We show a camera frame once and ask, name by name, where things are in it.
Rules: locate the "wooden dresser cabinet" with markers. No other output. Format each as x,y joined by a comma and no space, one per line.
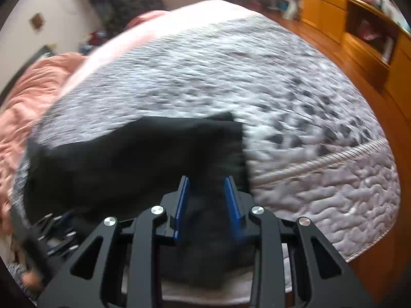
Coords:
379,45

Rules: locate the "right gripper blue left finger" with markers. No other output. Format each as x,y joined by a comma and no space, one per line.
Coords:
180,206

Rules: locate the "pink fleece blanket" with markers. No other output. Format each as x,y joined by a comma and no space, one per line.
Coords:
34,92

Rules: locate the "dark wooden headboard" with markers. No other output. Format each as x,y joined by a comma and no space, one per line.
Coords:
43,52

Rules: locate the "black pants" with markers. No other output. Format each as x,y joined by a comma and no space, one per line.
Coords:
124,172

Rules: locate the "pink pillow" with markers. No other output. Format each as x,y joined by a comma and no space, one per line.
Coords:
140,19

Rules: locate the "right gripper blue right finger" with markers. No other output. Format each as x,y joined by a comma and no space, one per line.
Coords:
234,208

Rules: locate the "small wall frame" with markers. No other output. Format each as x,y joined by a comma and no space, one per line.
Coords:
37,22

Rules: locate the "grey quilted bed cover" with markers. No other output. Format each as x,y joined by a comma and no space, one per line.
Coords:
313,144

